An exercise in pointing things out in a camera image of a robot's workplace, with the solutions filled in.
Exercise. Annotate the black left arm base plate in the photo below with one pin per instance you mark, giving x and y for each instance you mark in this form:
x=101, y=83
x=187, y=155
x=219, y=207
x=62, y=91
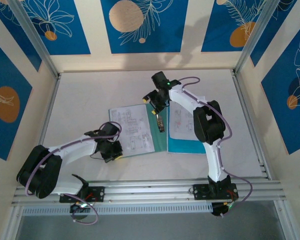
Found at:
x=97, y=193

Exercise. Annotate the aluminium frame leg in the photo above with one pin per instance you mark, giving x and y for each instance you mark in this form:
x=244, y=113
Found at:
x=285, y=222
x=13, y=225

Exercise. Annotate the white printed paper sheet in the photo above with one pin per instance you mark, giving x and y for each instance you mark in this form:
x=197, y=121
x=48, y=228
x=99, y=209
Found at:
x=135, y=130
x=180, y=125

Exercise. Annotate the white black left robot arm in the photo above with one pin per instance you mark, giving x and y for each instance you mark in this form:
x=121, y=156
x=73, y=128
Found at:
x=75, y=148

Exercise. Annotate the green plastic folder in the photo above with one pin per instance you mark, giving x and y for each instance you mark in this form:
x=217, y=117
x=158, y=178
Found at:
x=162, y=142

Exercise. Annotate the aluminium frame post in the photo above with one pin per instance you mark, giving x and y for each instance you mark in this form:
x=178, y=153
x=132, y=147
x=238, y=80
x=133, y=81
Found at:
x=258, y=35
x=32, y=35

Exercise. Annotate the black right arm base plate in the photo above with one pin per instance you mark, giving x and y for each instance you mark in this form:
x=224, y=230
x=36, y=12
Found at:
x=198, y=191

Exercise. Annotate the aluminium mounting rail beam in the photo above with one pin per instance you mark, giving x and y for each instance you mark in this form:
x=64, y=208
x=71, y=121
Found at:
x=150, y=191

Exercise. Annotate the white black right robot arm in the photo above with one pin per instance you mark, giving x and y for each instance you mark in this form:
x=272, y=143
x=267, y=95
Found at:
x=215, y=162

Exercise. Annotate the aluminium side rail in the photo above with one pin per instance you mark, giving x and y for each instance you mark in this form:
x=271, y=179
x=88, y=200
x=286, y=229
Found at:
x=250, y=125
x=50, y=110

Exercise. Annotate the blue folder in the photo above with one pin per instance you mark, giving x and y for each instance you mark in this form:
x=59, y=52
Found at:
x=185, y=147

